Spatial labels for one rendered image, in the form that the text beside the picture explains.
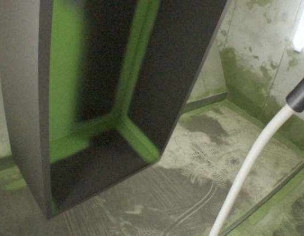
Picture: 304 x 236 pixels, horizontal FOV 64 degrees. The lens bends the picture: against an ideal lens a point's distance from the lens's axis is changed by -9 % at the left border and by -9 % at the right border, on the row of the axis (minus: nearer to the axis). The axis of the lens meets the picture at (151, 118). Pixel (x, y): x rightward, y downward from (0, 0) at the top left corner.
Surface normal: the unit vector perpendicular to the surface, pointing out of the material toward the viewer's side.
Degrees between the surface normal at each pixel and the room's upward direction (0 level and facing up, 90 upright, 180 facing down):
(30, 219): 0
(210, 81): 57
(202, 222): 0
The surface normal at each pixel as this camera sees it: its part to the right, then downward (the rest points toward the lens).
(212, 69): 0.57, -0.03
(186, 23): -0.73, 0.30
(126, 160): 0.26, -0.72
